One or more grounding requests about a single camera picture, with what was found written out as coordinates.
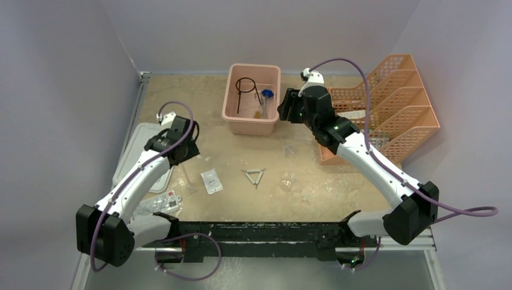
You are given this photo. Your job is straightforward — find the black wire tripod stand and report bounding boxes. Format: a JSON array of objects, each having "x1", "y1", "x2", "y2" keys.
[{"x1": 235, "y1": 77, "x2": 261, "y2": 114}]

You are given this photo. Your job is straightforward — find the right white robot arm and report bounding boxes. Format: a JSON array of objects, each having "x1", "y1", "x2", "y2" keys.
[{"x1": 277, "y1": 86, "x2": 439, "y2": 246}]

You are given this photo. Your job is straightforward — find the spatula with blue clip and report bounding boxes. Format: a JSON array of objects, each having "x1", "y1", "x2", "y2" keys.
[{"x1": 261, "y1": 89, "x2": 274, "y2": 119}]

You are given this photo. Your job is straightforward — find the blister pack with label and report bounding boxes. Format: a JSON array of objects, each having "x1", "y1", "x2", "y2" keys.
[{"x1": 133, "y1": 190, "x2": 182, "y2": 218}]

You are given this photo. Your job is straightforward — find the aluminium frame rail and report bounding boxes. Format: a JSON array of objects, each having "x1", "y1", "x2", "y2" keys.
[{"x1": 132, "y1": 230, "x2": 435, "y2": 252}]

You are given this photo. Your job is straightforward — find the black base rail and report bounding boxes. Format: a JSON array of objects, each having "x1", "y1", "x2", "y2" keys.
[{"x1": 141, "y1": 217, "x2": 377, "y2": 263}]

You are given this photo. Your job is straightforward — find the clear glass beaker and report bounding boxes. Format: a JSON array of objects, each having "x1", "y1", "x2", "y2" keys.
[{"x1": 280, "y1": 172, "x2": 295, "y2": 192}]

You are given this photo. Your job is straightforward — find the metal crucible tongs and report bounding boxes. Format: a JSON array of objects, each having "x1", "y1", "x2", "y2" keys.
[{"x1": 257, "y1": 91, "x2": 264, "y2": 112}]

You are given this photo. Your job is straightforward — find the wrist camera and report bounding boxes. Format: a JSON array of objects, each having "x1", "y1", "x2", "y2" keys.
[
  {"x1": 156, "y1": 111, "x2": 176, "y2": 127},
  {"x1": 299, "y1": 68, "x2": 325, "y2": 96}
]

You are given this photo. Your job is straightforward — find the orange mesh file organizer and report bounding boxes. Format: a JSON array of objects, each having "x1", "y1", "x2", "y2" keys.
[{"x1": 329, "y1": 54, "x2": 440, "y2": 164}]

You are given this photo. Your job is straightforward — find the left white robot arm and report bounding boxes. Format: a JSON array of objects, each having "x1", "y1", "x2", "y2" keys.
[{"x1": 75, "y1": 116, "x2": 199, "y2": 271}]

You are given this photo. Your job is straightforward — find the pink plastic bin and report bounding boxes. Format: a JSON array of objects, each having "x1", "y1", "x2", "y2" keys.
[{"x1": 222, "y1": 63, "x2": 281, "y2": 136}]

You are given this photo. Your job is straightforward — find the small clear glass funnel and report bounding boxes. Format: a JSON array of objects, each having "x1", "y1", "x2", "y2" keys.
[{"x1": 281, "y1": 138, "x2": 297, "y2": 157}]

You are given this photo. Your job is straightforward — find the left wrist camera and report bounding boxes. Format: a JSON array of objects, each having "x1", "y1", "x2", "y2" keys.
[{"x1": 156, "y1": 111, "x2": 176, "y2": 127}]

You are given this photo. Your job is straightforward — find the white plastic bin lid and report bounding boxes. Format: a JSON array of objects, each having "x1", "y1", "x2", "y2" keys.
[{"x1": 112, "y1": 123, "x2": 174, "y2": 194}]

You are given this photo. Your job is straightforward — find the white box in organizer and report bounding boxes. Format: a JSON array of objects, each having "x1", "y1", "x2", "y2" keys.
[{"x1": 337, "y1": 110, "x2": 366, "y2": 120}]

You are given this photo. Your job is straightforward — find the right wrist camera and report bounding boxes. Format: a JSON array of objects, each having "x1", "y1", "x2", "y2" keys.
[{"x1": 299, "y1": 68, "x2": 325, "y2": 96}]

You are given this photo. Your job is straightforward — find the coloured marker pack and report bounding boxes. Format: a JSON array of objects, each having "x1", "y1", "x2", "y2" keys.
[{"x1": 369, "y1": 137, "x2": 390, "y2": 150}]

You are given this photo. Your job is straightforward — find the white clay triangle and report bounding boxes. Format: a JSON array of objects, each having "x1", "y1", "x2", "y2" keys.
[{"x1": 242, "y1": 169, "x2": 266, "y2": 189}]

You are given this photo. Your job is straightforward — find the small white packet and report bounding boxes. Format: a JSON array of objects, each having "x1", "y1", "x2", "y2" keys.
[{"x1": 200, "y1": 169, "x2": 223, "y2": 195}]

